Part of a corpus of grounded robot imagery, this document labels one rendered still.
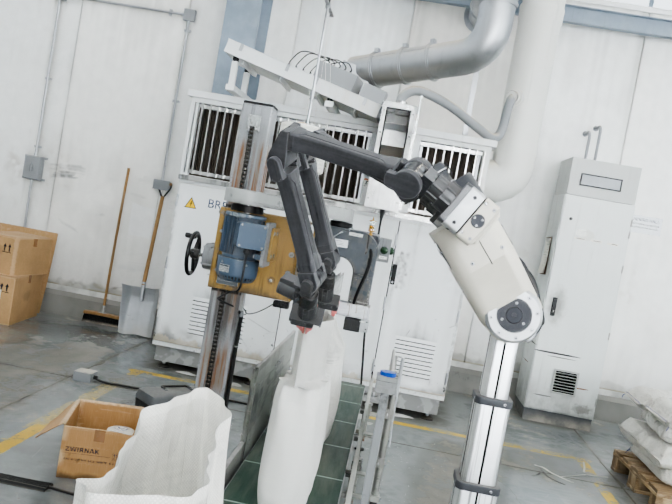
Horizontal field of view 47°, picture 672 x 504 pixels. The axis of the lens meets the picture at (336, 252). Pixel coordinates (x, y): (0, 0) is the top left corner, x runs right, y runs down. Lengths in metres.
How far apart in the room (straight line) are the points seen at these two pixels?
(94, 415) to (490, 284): 2.53
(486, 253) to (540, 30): 4.20
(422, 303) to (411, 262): 0.31
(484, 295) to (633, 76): 5.31
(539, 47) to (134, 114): 3.62
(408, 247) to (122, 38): 3.45
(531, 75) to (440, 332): 2.04
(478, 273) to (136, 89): 5.67
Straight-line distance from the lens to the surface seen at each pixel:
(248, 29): 6.82
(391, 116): 5.69
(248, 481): 2.94
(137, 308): 7.12
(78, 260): 7.58
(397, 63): 5.51
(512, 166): 6.01
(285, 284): 2.34
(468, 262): 2.11
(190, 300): 5.89
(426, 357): 5.73
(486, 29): 5.30
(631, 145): 7.25
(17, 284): 6.90
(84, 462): 3.80
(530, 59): 6.14
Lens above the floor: 1.40
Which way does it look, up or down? 3 degrees down
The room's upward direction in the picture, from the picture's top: 10 degrees clockwise
